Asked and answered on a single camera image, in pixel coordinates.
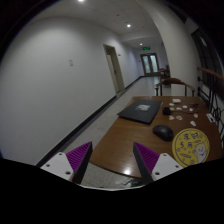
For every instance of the small black box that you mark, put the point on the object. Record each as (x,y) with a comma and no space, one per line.
(166,111)

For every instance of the white card on table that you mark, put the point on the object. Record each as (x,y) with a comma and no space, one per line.
(176,101)

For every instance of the wooden door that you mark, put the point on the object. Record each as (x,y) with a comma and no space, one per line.
(114,67)

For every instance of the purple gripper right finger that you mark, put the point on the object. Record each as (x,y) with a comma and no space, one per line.
(153,166)

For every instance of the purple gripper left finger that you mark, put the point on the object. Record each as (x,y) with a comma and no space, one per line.
(70,166)

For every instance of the black laptop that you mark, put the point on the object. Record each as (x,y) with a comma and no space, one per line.
(142,111)

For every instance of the yellow round mouse pad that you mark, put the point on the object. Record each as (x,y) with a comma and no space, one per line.
(190,147)

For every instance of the wooden stair handrail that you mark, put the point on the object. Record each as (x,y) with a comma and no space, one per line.
(210,72)

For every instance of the black computer mouse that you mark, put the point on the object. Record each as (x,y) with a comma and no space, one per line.
(163,132)

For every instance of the green exit sign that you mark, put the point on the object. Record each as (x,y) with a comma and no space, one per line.
(146,48)

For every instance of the glass double exit door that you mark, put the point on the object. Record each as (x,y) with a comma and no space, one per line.
(150,64)

